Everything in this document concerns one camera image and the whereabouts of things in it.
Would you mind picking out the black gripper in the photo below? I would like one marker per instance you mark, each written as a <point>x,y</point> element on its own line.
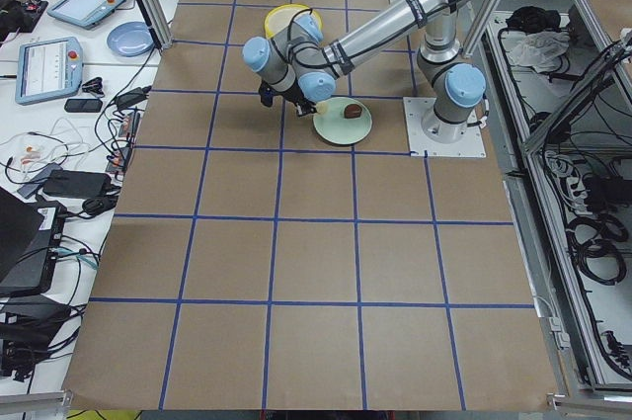
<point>297,98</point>

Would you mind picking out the white bun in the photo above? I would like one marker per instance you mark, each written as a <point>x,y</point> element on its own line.
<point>322,108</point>

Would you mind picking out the brown bun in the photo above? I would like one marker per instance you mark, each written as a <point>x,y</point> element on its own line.
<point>352,111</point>

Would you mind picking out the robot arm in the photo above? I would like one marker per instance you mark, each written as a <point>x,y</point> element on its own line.
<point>296,65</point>

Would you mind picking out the lower yellow steamer layer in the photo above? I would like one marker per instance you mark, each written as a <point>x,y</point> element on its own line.
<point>279,17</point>

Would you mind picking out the blue plate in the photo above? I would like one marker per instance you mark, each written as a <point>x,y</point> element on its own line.
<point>130,39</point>

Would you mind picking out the far teach pendant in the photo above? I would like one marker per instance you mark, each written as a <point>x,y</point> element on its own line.
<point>85,14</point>

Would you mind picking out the teach pendant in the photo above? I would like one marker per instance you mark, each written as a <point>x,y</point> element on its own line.
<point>48,70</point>
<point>85,14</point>

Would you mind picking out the black power adapter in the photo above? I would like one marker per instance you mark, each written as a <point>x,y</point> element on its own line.
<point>76,184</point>

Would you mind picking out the near teach pendant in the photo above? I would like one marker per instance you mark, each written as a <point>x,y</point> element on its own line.
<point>48,70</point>

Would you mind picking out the black laptop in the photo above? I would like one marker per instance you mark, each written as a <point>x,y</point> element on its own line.
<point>30,234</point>

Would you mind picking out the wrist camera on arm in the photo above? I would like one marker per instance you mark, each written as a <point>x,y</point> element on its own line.
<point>266,94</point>

